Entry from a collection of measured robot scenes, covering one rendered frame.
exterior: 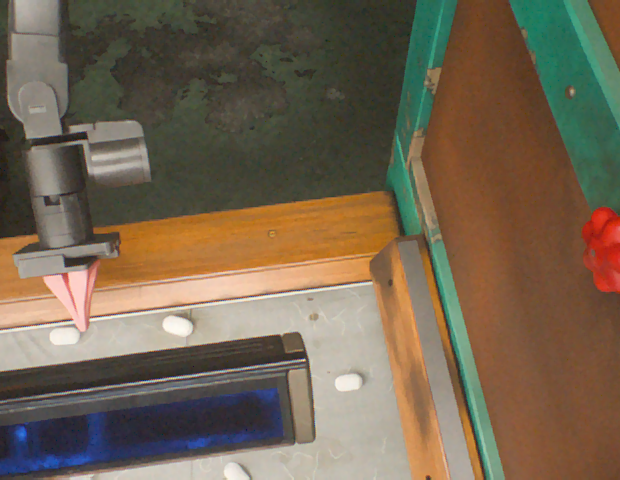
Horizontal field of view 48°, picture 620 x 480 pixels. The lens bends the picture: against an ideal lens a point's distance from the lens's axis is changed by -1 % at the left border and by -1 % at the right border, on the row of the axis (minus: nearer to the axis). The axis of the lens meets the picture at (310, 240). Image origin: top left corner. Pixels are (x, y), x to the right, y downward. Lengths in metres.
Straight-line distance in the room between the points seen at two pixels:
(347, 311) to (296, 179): 1.00
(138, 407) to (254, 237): 0.45
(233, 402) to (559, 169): 0.26
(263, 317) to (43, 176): 0.31
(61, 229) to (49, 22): 0.21
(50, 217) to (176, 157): 1.16
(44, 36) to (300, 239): 0.38
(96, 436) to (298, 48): 1.73
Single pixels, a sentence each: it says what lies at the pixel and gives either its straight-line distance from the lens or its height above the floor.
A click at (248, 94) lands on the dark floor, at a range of 2.02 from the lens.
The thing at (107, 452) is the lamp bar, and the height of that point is 1.07.
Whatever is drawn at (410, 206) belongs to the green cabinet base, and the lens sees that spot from 0.85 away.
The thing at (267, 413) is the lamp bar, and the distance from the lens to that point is 0.48.
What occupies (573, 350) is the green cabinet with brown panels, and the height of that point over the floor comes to 1.10.
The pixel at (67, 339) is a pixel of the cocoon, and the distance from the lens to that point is 0.89.
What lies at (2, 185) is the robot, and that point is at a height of 0.03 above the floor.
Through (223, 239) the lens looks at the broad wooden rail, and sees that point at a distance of 0.89.
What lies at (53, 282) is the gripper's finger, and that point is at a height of 0.88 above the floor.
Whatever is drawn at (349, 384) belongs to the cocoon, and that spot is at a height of 0.76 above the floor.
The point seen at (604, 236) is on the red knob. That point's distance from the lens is 0.36.
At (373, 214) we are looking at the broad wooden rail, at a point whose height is 0.76.
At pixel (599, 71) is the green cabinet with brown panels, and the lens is 0.40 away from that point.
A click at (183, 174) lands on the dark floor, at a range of 1.88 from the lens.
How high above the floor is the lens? 1.55
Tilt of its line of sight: 62 degrees down
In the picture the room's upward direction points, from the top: straight up
